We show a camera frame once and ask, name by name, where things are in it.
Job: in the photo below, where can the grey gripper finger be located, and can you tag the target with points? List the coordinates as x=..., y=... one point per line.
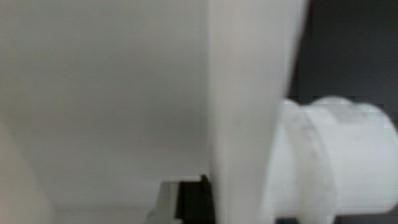
x=193, y=205

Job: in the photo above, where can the white cabinet body box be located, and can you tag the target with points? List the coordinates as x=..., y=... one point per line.
x=161, y=89

